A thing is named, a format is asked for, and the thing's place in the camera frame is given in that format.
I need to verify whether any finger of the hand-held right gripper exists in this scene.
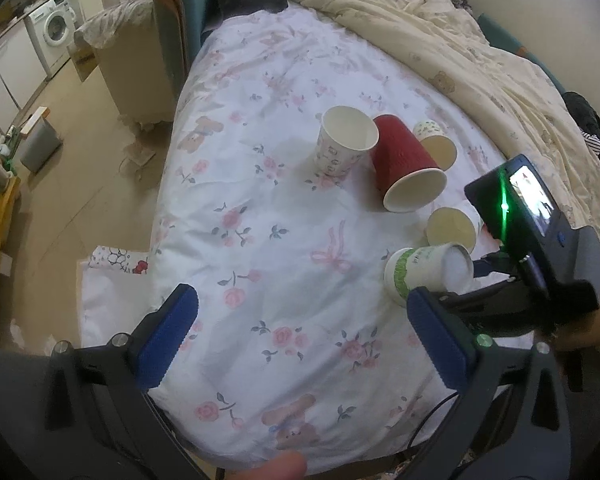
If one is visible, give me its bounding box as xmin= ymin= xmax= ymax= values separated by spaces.
xmin=472 ymin=251 xmax=522 ymax=279
xmin=437 ymin=280 xmax=548 ymax=337

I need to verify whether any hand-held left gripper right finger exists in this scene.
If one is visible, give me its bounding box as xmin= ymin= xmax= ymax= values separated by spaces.
xmin=406 ymin=287 xmax=574 ymax=480

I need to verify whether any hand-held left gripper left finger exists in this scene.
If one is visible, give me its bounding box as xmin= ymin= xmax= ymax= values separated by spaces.
xmin=45 ymin=283 xmax=212 ymax=480

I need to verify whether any green and white paper cup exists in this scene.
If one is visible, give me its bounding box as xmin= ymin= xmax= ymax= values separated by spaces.
xmin=384 ymin=242 xmax=475 ymax=307

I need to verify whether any plain white paper cup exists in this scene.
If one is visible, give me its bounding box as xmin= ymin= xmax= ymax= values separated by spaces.
xmin=426 ymin=204 xmax=485 ymax=253

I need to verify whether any small patterned paper cup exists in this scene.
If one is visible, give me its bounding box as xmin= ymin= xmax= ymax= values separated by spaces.
xmin=413 ymin=119 xmax=458 ymax=172

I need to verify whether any red ribbed paper cup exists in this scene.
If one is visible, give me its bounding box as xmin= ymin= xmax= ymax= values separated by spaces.
xmin=370 ymin=114 xmax=448 ymax=213

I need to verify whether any white printed paper cup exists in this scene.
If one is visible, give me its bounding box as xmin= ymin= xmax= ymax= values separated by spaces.
xmin=314 ymin=105 xmax=380 ymax=177

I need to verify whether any person's right hand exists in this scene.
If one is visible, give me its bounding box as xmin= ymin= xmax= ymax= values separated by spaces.
xmin=552 ymin=267 xmax=600 ymax=357

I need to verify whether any person's left hand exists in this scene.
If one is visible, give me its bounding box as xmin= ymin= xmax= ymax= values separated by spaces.
xmin=240 ymin=451 xmax=308 ymax=480

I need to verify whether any pink printed floor mat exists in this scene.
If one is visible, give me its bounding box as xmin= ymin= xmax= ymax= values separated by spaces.
xmin=87 ymin=244 xmax=151 ymax=277

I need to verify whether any dark clothing pile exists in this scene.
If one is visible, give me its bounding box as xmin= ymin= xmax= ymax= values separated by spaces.
xmin=561 ymin=91 xmax=600 ymax=172

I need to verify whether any white floral bed sheet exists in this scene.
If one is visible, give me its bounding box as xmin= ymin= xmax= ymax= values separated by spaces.
xmin=80 ymin=9 xmax=573 ymax=472

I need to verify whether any teal headboard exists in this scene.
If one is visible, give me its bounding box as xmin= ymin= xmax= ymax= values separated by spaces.
xmin=477 ymin=12 xmax=567 ymax=95

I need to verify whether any cream bear print quilt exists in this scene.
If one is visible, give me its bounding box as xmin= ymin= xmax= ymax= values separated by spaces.
xmin=280 ymin=0 xmax=600 ymax=263

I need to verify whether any grey trash bin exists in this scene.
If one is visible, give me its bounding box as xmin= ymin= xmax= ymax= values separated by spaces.
xmin=18 ymin=106 xmax=64 ymax=174

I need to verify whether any cream sofa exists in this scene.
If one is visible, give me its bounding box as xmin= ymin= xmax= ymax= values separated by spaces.
xmin=74 ymin=0 xmax=182 ymax=127

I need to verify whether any cardboard box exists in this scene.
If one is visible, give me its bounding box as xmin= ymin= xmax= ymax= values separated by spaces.
xmin=67 ymin=41 xmax=100 ymax=82

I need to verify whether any white cabinet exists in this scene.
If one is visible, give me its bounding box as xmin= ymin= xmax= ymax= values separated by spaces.
xmin=0 ymin=19 xmax=49 ymax=122

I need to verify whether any teal cushion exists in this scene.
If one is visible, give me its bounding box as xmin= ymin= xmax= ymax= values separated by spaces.
xmin=149 ymin=0 xmax=222 ymax=102

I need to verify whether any white washing machine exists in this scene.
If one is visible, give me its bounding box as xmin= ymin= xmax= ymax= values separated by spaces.
xmin=24 ymin=0 xmax=79 ymax=75

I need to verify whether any black cable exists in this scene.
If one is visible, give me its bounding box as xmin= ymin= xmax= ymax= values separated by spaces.
xmin=405 ymin=389 xmax=462 ymax=462

